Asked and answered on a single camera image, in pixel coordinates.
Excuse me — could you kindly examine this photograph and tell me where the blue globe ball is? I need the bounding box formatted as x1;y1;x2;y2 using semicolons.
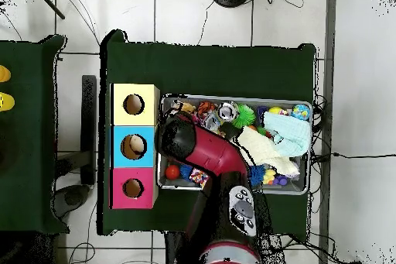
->
291;104;311;122

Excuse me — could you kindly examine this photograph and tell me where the wooden box with three holes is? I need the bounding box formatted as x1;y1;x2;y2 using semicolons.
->
110;83;161;211

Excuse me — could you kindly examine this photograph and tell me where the side table with green cloth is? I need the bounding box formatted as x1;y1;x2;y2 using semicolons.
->
0;34;68;234

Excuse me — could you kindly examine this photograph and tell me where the crushed silver can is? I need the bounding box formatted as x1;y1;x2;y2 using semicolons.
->
217;101;240;122

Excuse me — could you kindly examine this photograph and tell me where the orange tiger toy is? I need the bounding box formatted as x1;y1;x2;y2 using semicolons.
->
196;100;217;120

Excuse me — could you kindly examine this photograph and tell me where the mint green cloth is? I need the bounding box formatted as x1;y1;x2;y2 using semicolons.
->
271;113;312;159

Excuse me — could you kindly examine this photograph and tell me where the polka dot colourful cloth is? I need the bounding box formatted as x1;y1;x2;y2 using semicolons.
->
189;167;210;190

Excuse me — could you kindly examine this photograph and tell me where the black rod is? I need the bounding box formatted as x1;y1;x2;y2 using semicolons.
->
32;0;66;20

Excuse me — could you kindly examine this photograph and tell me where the small green spiky ball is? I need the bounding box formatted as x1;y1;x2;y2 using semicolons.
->
236;104;257;129

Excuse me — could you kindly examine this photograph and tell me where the red ball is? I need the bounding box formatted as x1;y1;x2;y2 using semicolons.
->
165;164;181;181

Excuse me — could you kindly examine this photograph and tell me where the clear shallow mesh bin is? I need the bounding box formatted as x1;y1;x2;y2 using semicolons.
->
159;94;312;196

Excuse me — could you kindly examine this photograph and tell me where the blue spiky ball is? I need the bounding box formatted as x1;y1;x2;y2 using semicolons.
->
249;164;267;187

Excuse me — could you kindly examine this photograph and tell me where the yellow round object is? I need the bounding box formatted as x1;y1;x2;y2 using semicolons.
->
0;92;16;112
0;65;12;84

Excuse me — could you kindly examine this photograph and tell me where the cream yellow cloth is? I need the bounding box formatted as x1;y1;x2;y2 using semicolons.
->
237;126;301;177

